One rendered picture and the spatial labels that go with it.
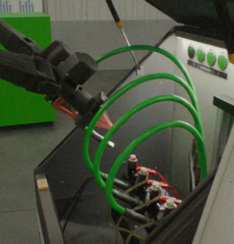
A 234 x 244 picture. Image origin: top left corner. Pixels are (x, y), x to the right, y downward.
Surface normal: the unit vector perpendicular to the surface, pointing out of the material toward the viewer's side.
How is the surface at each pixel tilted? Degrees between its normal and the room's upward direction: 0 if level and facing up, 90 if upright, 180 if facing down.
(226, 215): 76
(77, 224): 0
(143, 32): 90
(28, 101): 90
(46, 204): 0
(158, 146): 90
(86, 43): 90
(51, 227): 0
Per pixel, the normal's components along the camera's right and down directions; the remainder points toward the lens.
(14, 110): 0.29, 0.35
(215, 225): -0.93, -0.11
